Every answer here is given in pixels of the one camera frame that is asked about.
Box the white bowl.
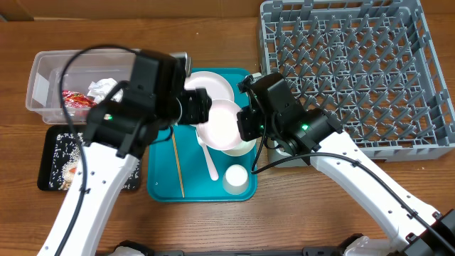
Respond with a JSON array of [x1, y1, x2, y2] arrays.
[[223, 139, 257, 157]]

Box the bowl with rice and nuts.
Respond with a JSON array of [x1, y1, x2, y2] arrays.
[[196, 100, 242, 151]]

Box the red snack wrapper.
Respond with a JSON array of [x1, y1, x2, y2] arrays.
[[63, 90, 96, 108]]

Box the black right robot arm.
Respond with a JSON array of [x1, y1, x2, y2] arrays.
[[237, 73, 454, 255]]

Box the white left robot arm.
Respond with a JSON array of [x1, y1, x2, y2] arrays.
[[39, 50, 211, 255]]

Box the grey dishwasher rack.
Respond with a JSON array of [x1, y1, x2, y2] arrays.
[[259, 0, 454, 161]]

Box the large white plate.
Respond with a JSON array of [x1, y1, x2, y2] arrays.
[[184, 71, 235, 102]]

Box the frosted white cup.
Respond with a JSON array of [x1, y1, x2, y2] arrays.
[[223, 164, 249, 195]]

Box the teal plastic tray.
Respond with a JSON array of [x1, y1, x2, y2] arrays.
[[146, 68, 258, 203]]

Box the white plastic fork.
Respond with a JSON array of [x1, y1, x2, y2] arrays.
[[196, 132, 219, 181]]

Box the wooden chopstick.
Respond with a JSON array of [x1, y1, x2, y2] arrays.
[[171, 133, 186, 198]]

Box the spilled rice and nuts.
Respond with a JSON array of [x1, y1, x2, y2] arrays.
[[49, 132, 141, 191]]

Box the black tray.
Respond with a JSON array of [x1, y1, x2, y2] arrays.
[[36, 124, 142, 192]]

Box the clear plastic bin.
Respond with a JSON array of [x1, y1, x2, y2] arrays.
[[26, 49, 135, 124]]

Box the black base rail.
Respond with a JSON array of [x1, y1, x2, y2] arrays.
[[95, 246, 402, 256]]

